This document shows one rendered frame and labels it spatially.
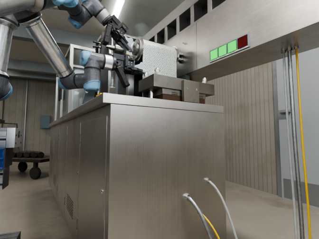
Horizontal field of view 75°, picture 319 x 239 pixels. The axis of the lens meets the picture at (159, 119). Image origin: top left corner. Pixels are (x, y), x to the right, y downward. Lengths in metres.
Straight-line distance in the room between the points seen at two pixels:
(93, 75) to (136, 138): 0.39
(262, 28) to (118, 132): 0.77
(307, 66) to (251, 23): 1.78
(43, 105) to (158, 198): 9.25
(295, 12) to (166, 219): 0.98
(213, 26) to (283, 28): 0.41
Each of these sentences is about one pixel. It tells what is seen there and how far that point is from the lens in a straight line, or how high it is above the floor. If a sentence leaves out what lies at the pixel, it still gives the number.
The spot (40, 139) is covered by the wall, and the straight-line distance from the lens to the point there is 9.89.
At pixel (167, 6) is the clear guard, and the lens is 1.77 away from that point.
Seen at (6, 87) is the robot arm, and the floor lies 0.99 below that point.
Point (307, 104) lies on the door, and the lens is 2.77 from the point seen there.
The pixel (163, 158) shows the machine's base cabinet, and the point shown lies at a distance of 0.91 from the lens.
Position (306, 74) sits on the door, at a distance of 2.83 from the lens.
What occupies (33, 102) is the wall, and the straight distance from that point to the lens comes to 10.03.
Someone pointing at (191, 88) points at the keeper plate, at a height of 0.98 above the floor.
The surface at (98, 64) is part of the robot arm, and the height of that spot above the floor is 1.08.
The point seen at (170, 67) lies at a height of 1.16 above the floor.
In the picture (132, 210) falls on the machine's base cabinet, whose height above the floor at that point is 0.45.
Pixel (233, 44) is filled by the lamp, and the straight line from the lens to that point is 1.16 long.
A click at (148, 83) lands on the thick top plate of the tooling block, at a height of 0.99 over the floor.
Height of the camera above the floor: 0.74
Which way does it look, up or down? 5 degrees up
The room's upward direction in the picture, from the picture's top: straight up
